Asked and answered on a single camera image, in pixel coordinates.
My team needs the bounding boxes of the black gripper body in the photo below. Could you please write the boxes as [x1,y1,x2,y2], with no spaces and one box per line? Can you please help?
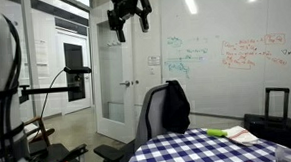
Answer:
[108,0,140,22]

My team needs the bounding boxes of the black cloth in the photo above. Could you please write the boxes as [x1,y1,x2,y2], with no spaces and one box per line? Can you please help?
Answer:
[160,79,192,136]

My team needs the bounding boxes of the dark background door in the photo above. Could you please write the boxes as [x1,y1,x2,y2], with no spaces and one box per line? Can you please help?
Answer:
[62,41,87,103]

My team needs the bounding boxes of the white door glass panel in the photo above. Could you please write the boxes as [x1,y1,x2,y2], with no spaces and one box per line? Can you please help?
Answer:
[88,0,139,147]

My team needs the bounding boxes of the grey mesh office chair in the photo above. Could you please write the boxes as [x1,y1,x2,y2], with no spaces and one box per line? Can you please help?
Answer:
[90,82,175,162]

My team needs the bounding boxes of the wooden chair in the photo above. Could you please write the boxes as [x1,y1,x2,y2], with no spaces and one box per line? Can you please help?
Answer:
[21,115,57,149]

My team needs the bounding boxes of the green cylindrical object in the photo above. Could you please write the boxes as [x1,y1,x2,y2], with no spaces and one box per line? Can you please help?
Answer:
[206,128,229,139]

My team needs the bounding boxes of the black robot cart top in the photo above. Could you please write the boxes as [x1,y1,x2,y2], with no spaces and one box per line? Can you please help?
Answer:
[28,141,91,162]

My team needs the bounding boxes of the blue white checkered tablecloth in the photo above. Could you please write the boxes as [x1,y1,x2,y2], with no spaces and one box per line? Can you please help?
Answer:
[121,122,291,162]

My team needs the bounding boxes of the white towel red stripes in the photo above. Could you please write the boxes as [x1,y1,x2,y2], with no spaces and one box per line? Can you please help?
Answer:
[222,124,262,149]

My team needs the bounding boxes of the small white wall sign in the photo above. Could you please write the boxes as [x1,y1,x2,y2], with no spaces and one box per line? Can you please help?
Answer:
[146,54,162,67]

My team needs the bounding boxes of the silver door handle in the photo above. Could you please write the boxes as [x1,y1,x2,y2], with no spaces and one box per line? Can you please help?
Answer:
[118,80,132,88]

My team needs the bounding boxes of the black camera on stand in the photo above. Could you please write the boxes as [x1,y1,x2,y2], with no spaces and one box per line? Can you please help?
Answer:
[63,65,93,76]

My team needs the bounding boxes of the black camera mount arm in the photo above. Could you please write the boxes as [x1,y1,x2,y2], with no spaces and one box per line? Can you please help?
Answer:
[17,73,87,106]

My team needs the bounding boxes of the thin black camera cable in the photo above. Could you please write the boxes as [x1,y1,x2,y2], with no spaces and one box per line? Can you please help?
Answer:
[28,69,70,142]

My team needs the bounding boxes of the wall whiteboard with writing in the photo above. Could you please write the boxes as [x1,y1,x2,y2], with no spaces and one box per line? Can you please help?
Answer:
[157,0,291,133]

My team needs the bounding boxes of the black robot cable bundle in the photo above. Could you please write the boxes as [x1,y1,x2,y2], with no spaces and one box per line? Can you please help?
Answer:
[0,13,29,162]

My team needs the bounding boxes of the black clamp orange handle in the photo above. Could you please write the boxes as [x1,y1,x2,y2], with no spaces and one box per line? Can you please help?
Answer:
[49,143,90,162]

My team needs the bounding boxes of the black suitcase with handle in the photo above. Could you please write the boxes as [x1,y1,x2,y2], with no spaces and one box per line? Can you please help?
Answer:
[241,85,291,156]

